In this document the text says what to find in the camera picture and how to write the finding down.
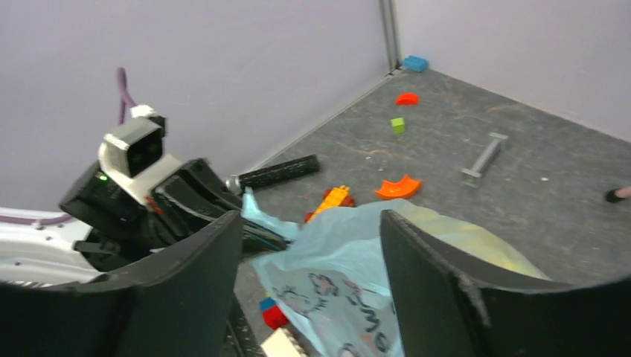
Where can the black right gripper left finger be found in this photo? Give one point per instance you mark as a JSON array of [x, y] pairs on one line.
[[174, 302]]

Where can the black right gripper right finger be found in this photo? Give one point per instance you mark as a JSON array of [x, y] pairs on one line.
[[450, 303]]

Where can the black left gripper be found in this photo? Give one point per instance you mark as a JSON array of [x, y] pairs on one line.
[[178, 204]]

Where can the light blue plastic bag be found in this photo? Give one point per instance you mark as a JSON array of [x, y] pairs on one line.
[[331, 282]]

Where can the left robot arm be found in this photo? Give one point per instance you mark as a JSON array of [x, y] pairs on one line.
[[40, 250]]

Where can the yellow fake fruit in bag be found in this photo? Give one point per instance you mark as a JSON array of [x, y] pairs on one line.
[[473, 239]]

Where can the multicolour brick house stack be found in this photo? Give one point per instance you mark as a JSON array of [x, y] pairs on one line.
[[272, 315]]

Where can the black cylindrical roller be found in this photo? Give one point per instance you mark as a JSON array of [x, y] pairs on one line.
[[272, 175]]

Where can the cream toy brick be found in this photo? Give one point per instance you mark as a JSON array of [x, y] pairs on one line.
[[282, 343]]

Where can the orange arch block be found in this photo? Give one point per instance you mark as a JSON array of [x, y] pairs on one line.
[[405, 188]]

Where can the small lime green cube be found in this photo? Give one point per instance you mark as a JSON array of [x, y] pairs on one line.
[[398, 125]]

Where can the pink music stand tripod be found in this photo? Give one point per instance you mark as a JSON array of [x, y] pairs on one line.
[[618, 194]]

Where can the small red arch block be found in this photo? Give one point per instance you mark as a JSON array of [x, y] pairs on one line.
[[407, 99]]

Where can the blue toy brick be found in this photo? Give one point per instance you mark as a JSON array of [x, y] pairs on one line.
[[416, 64]]

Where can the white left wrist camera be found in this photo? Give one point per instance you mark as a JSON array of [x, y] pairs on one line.
[[133, 155]]

